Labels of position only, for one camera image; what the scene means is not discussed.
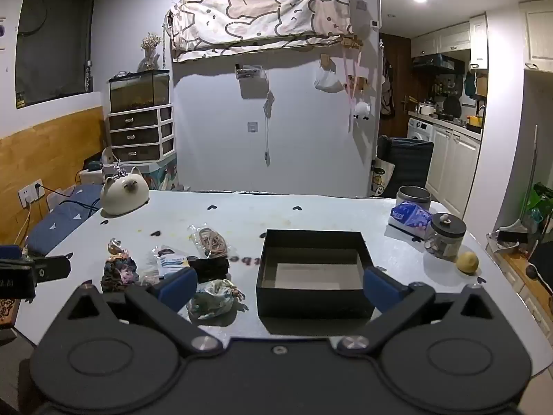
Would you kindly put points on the white packet with blue label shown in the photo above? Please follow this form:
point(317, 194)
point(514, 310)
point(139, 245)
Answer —
point(173, 264)

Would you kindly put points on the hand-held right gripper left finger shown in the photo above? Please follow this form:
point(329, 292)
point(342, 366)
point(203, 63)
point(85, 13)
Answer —
point(177, 288)

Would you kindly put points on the black cardboard box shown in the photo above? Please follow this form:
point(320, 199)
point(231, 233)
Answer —
point(309, 298)

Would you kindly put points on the white ceramic cat figure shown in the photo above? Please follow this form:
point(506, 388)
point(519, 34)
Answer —
point(123, 194)

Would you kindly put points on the multicolour crochet scrunchie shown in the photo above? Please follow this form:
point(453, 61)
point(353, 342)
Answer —
point(119, 273)

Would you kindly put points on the colourful printed cloth cover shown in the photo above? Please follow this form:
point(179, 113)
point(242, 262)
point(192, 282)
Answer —
point(163, 177)

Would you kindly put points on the white washing machine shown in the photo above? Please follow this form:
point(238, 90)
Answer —
point(420, 130)

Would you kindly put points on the glass fish tank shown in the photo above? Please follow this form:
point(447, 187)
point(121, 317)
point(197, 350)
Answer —
point(138, 90)

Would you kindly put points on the glass jar with lid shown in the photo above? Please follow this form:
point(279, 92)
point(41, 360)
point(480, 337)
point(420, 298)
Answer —
point(445, 235)

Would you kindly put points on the dark window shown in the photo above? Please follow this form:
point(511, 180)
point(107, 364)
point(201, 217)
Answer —
point(54, 39)

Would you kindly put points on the black pouch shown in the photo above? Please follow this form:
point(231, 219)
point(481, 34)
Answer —
point(208, 269)

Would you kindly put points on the round metal tin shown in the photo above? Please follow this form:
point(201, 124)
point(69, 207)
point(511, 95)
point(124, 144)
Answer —
point(413, 194)

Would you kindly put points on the copper ribbon hair clip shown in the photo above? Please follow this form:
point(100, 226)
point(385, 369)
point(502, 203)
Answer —
point(115, 246)

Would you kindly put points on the white wall socket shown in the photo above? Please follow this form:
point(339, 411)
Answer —
point(31, 190)

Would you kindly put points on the cat print blanket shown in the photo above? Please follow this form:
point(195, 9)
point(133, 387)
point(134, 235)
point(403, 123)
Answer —
point(259, 13)

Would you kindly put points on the white drawer unit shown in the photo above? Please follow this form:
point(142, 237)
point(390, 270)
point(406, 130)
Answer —
point(140, 134)

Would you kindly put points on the dried flowers in vase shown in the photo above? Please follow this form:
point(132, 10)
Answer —
point(150, 47)

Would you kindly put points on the small silver ornament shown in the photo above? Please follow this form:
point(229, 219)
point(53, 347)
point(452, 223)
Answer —
point(114, 168)

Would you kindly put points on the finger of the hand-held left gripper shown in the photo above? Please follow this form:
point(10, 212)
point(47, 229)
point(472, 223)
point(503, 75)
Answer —
point(54, 268)

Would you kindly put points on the white hanging bag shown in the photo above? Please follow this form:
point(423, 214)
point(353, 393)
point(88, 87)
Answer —
point(328, 80)

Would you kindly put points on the blue patterned cushion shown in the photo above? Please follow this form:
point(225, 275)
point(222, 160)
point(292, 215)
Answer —
point(65, 216)

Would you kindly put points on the blue tissue pack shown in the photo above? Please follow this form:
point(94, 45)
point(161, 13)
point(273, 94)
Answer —
point(408, 218)

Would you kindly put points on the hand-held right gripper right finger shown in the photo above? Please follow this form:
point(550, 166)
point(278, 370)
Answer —
point(380, 288)

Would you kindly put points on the yellow lemon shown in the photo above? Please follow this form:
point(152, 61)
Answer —
point(467, 263)

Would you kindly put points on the black range hood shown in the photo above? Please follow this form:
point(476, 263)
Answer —
point(436, 61)

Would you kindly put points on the printed tote bag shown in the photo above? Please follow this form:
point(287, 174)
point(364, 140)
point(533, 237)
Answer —
point(381, 179)

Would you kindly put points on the white sheep plush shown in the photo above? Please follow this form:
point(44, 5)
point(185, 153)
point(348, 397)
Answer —
point(362, 111)

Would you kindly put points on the dark fabric chair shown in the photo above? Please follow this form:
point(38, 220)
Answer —
point(408, 164)

